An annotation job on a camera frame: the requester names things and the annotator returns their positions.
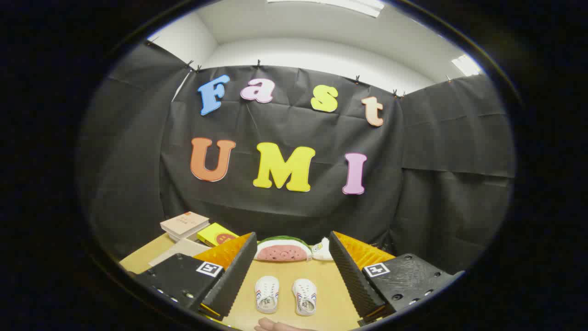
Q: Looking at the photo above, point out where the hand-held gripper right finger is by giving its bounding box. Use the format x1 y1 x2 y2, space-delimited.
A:
328 231 465 326

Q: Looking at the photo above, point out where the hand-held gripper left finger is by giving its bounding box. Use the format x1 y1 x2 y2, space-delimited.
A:
133 232 258 321

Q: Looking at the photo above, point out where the white canvas shoe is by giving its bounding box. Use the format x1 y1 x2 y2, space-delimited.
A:
292 278 318 317
254 276 280 314

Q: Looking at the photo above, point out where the cream fabric storage box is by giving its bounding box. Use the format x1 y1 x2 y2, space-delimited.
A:
148 238 211 268

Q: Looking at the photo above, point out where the small white plush toy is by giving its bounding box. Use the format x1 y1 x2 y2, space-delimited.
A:
311 237 334 262

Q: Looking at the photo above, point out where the yellow book with red circle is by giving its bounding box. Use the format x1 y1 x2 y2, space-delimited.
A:
197 223 240 248

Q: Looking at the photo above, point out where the watermelon slice plush toy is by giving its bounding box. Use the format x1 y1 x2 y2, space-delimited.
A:
254 236 313 263

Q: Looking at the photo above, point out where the beige paperback book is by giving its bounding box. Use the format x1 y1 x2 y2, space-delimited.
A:
160 211 210 243

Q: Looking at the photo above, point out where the ceiling light panel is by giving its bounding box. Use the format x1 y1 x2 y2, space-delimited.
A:
266 0 385 18
451 54 482 77

